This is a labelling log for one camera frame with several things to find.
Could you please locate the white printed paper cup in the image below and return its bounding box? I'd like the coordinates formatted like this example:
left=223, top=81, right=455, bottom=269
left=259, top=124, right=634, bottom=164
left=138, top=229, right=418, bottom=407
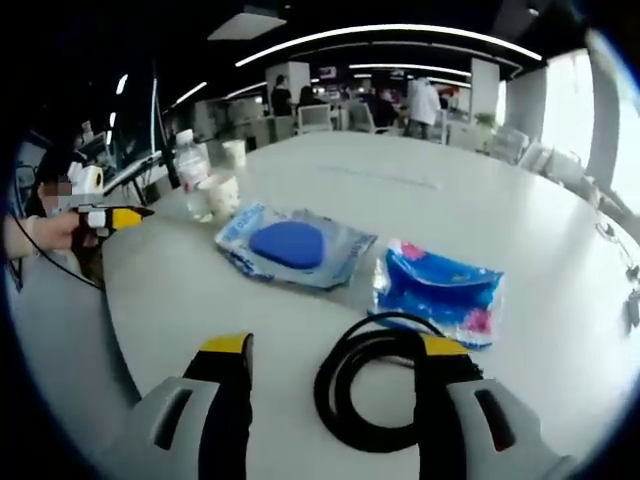
left=221, top=139, right=249, bottom=169
left=196, top=174, right=240, bottom=222

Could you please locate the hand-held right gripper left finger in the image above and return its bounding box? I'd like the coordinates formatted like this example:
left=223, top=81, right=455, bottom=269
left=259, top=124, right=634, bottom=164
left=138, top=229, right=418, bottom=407
left=107, top=333, right=254, bottom=480

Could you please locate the long ceiling light strip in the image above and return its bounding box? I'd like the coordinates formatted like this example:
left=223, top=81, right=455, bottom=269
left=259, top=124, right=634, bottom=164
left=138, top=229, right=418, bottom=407
left=233, top=22, right=545, bottom=68

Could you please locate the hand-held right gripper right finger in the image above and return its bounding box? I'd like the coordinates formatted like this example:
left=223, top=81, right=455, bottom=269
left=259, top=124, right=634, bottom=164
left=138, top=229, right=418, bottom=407
left=414, top=334, right=576, bottom=480

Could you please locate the cluster of grey office chairs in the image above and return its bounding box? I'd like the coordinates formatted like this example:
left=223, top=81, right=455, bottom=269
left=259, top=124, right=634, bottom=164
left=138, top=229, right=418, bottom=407
left=492, top=124, right=602, bottom=202

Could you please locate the black cable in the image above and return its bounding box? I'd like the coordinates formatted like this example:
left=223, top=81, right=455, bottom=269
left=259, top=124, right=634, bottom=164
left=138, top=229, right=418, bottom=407
left=313, top=312, right=485, bottom=455

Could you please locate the short ceiling light strip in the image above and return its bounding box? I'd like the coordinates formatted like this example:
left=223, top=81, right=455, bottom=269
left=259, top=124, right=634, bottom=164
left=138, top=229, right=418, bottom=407
left=347, top=62, right=473, bottom=78

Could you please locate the white office chair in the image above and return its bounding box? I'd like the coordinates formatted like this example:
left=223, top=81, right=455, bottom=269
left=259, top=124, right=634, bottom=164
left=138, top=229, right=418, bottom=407
left=348, top=101, right=382, bottom=134
left=296, top=103, right=335, bottom=136

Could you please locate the group of small dark objects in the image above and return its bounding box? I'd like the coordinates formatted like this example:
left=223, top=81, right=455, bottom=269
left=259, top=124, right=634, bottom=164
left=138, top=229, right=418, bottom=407
left=593, top=218, right=640, bottom=337

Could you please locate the clear water bottle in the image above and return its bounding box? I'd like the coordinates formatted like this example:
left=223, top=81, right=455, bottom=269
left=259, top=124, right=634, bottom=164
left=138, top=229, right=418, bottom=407
left=173, top=128, right=214, bottom=224

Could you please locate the large bright window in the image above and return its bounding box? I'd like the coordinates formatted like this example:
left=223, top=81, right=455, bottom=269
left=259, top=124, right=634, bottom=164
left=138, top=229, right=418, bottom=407
left=613, top=49, right=640, bottom=202
left=544, top=49, right=594, bottom=176

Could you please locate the grey ceiling panel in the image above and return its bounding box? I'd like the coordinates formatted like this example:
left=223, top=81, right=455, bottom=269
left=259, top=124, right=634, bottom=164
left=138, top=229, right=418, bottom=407
left=206, top=11, right=290, bottom=42

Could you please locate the white tabletop cable cover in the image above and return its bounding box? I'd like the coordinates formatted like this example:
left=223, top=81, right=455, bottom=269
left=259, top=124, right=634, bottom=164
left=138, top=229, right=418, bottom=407
left=317, top=163, right=442, bottom=192

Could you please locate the blue sponge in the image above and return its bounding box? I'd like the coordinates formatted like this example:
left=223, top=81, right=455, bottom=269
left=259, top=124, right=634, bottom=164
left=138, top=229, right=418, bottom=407
left=214, top=202, right=379, bottom=292

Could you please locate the blue tissue pack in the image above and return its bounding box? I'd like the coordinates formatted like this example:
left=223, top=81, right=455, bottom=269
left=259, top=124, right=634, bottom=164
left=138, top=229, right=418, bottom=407
left=367, top=238, right=505, bottom=352

